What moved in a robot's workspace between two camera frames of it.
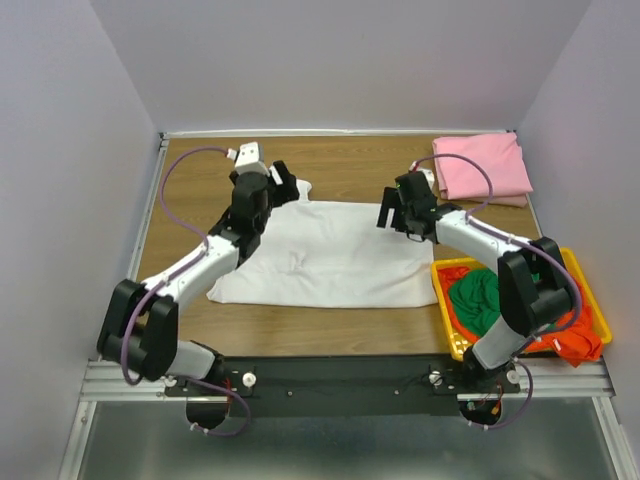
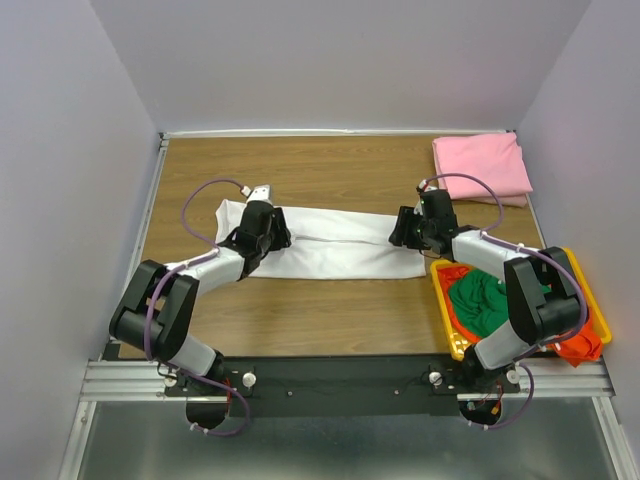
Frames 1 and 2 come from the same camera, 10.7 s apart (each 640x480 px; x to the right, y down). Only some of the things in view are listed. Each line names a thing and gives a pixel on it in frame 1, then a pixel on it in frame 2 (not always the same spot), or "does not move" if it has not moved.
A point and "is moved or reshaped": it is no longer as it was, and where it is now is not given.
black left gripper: [286, 192] → [283, 238]
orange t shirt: [576, 341] does not move
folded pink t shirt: [464, 180] does not move
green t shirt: [475, 298] does not move
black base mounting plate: [338, 386] does not move
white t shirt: [331, 254] is moved or reshaped
